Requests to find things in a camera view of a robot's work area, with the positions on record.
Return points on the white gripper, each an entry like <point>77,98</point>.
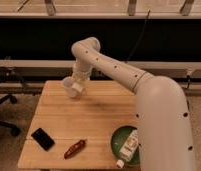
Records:
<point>72,87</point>

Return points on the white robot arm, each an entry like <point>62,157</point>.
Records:
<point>164,127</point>

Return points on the wooden table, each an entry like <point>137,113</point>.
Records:
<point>104,107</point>

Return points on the red brown chili pepper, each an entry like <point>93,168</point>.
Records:
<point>74,149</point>

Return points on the white bottle with label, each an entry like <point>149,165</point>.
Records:
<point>128,149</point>

